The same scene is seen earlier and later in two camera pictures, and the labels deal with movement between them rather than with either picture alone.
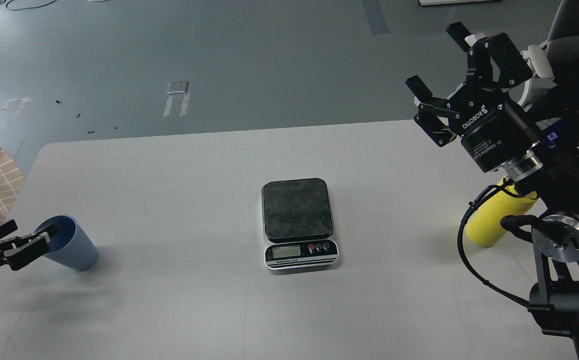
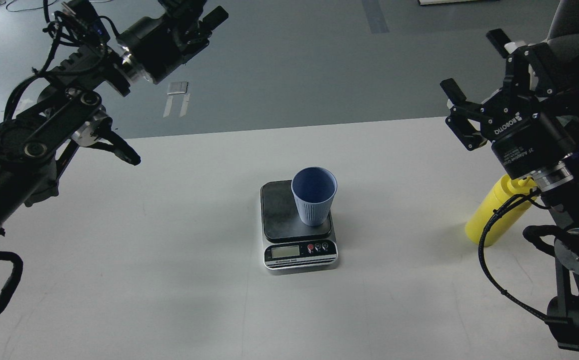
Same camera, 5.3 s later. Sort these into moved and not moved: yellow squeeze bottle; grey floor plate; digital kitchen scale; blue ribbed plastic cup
Moved: blue ribbed plastic cup
Not moved: grey floor plate; digital kitchen scale; yellow squeeze bottle
